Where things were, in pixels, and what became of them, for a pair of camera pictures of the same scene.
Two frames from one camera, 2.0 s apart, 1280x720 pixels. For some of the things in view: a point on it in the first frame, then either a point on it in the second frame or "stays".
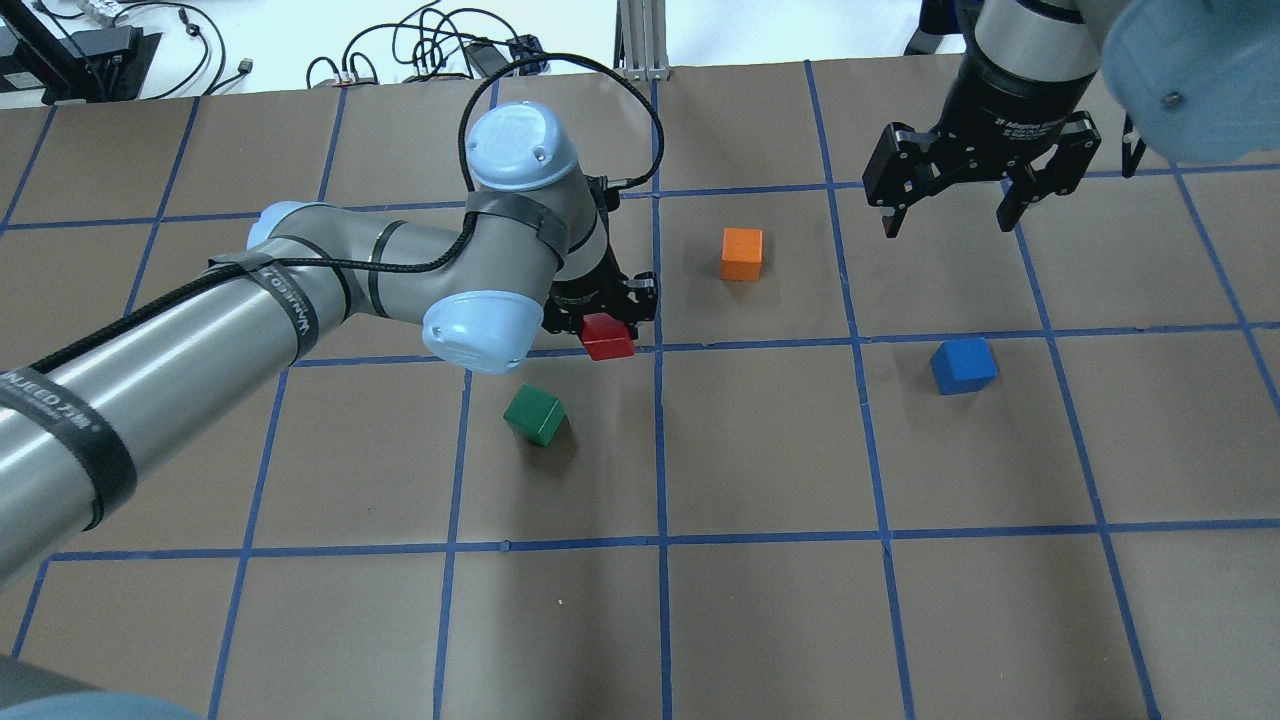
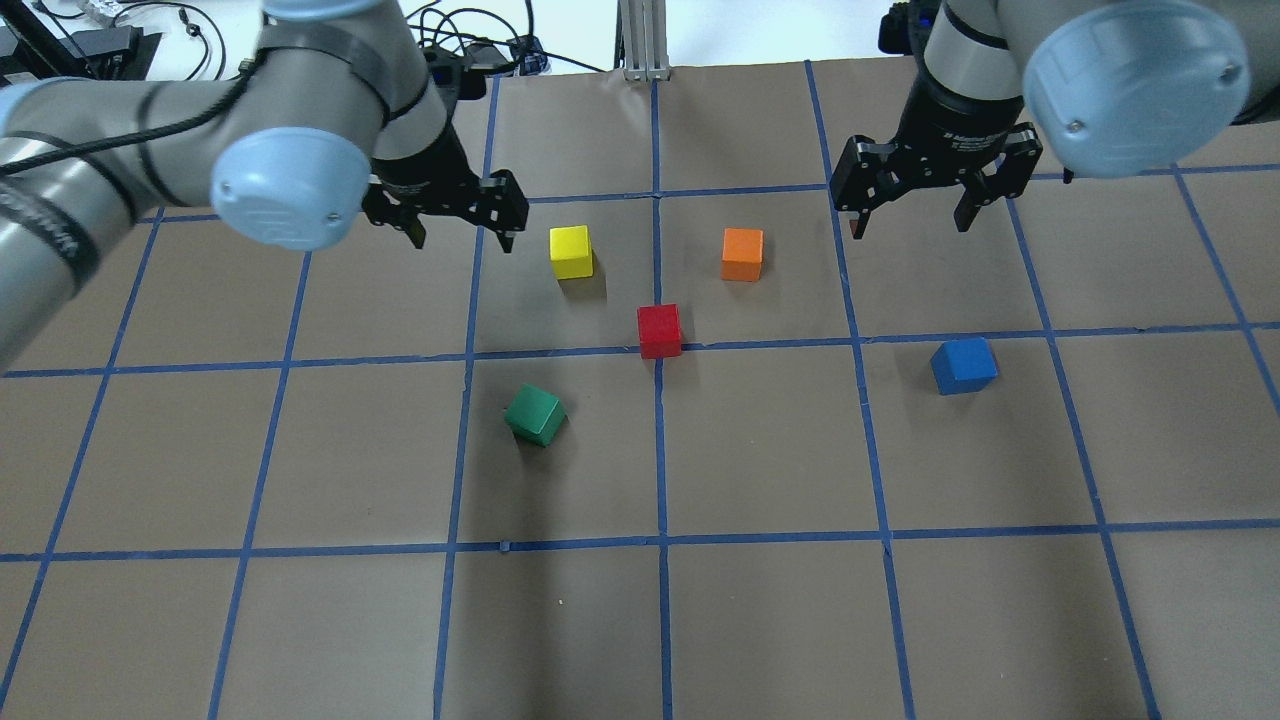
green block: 536,414 stays
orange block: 741,254 stays
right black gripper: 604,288 -> 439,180
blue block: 963,366 stays
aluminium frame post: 640,40 stays
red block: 606,338 -> 659,331
